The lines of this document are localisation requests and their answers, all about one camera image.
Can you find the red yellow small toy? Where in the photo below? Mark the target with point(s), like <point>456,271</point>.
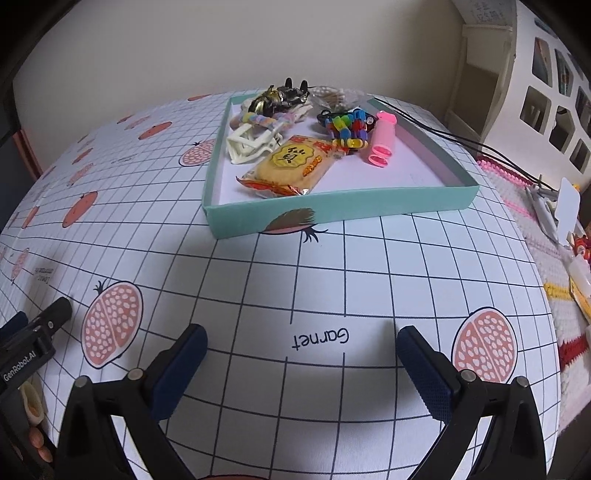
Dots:
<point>581,244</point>

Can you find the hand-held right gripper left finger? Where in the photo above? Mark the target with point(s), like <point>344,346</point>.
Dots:
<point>180,374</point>

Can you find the white shelf organizer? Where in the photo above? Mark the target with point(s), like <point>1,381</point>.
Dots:
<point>517,69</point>

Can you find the teal shallow box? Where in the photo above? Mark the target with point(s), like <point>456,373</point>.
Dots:
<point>351,210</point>

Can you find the yellow rice cracker packet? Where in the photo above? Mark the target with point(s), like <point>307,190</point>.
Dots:
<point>288,167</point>

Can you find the white card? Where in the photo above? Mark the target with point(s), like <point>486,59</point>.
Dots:
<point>568,205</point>

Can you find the black gold toy robot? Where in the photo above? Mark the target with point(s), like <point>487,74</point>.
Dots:
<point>277,97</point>

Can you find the grey white clip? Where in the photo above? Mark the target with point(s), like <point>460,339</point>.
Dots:
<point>542,210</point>

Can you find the colourful bead toy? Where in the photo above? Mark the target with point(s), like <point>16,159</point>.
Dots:
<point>348,131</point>

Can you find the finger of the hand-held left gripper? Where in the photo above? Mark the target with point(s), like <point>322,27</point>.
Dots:
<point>11,324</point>
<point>53,314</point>

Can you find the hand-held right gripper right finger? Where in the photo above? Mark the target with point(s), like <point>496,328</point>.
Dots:
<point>425,374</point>

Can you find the clear bag of cotton swabs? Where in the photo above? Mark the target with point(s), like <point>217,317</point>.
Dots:
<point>336,94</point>

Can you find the grid fruit print tablecloth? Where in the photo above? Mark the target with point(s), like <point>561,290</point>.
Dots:
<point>258,295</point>

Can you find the white hair claw clip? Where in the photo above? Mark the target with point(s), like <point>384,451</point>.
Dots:
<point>251,145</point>

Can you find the pink door frame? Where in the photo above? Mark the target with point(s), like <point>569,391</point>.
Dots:
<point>25,154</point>

